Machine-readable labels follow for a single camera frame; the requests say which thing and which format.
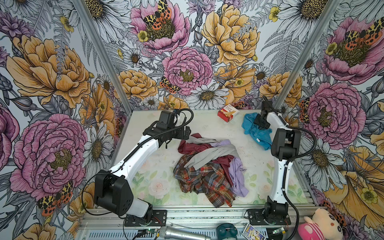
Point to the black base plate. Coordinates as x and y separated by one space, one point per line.
259 217
158 219

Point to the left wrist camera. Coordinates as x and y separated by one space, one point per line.
167 120

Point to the green round container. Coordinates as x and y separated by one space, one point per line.
227 231

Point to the teal cloth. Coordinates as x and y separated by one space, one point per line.
260 136

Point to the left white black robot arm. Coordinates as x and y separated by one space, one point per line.
113 187

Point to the red white small box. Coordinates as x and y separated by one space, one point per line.
227 113

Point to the maroon cloth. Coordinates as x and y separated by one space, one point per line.
193 149

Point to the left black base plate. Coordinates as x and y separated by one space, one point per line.
158 219

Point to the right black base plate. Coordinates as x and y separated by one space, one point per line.
259 217

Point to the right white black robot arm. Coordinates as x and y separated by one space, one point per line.
285 146

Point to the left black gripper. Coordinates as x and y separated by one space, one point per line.
186 134

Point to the colourful card pack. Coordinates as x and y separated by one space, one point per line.
251 233

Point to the pink plush toy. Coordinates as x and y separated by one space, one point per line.
321 226

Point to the lavender cloth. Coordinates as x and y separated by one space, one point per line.
232 165

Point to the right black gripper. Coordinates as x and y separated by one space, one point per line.
257 121

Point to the red plaid cloth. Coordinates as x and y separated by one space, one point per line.
210 180

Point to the grey cloth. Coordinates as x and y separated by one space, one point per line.
210 154

